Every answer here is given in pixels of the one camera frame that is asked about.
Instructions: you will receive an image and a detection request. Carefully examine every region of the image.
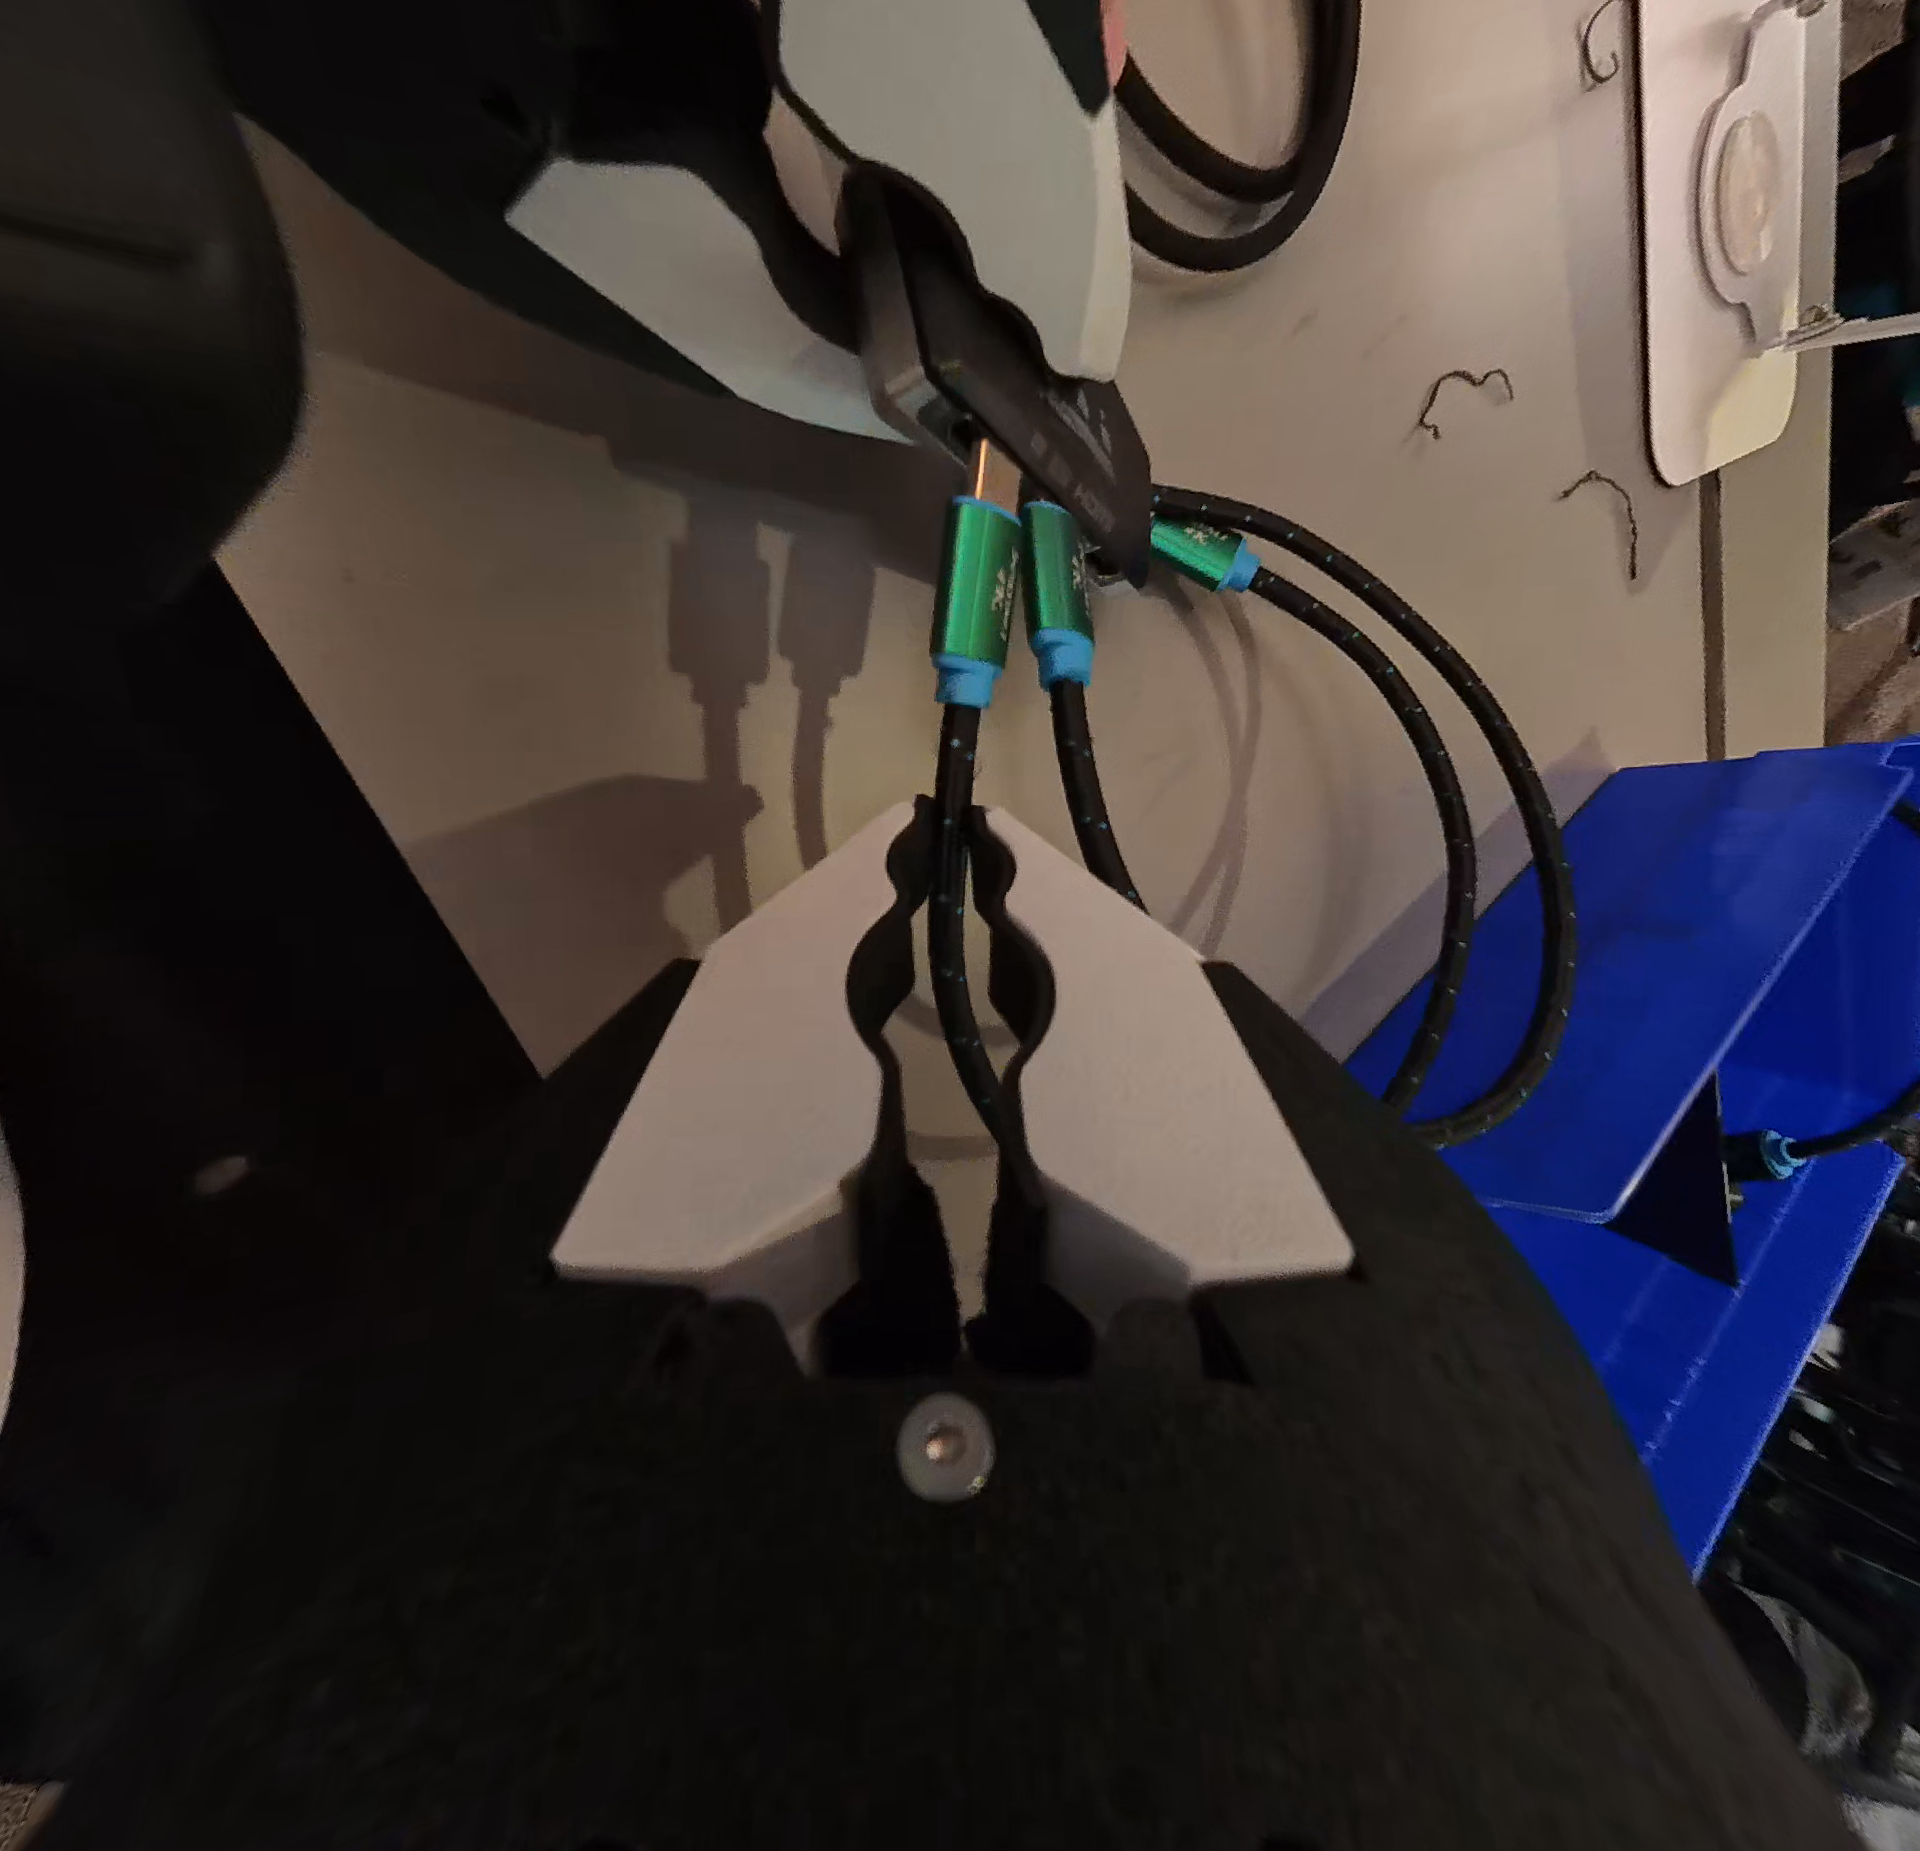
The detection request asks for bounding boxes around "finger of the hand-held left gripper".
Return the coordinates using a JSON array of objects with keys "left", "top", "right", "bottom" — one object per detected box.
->
[
  {"left": 767, "top": 0, "right": 1137, "bottom": 389},
  {"left": 507, "top": 154, "right": 963, "bottom": 452}
]

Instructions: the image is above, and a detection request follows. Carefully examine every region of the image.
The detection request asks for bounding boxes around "black switch cable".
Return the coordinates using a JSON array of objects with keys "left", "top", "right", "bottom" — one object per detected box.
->
[{"left": 1119, "top": 0, "right": 1361, "bottom": 271}]

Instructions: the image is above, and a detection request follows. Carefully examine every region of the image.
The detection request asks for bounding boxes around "long wavy black thread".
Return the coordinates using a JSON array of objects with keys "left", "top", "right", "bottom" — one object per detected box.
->
[{"left": 1555, "top": 473, "right": 1641, "bottom": 580}]

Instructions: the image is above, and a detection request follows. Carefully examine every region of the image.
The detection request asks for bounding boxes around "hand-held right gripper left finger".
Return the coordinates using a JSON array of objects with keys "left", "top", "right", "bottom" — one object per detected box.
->
[{"left": 552, "top": 799, "right": 963, "bottom": 1375}]

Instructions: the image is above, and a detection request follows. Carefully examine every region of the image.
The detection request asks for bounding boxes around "blue plastic bin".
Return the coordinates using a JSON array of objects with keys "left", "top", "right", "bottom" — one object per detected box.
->
[{"left": 1340, "top": 740, "right": 1920, "bottom": 1583}]

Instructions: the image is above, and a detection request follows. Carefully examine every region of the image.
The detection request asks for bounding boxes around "black hdmi switch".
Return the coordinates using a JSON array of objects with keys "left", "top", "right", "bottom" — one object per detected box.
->
[{"left": 849, "top": 170, "right": 1192, "bottom": 592}]

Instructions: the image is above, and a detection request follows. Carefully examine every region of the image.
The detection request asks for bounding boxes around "bent black thread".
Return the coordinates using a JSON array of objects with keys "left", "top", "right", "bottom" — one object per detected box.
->
[{"left": 1412, "top": 368, "right": 1519, "bottom": 444}]

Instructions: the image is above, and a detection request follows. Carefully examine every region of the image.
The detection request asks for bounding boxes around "wooden-framed black book stand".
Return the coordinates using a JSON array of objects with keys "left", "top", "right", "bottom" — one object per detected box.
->
[{"left": 1634, "top": 0, "right": 1920, "bottom": 493}]

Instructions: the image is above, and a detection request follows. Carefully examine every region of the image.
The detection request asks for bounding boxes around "black bin divider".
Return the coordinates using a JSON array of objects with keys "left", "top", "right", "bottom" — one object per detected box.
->
[{"left": 1620, "top": 1085, "right": 1750, "bottom": 1291}]

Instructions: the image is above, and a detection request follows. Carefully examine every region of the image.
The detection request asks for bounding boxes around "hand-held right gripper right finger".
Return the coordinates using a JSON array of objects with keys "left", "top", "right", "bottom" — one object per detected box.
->
[{"left": 971, "top": 806, "right": 1356, "bottom": 1375}]

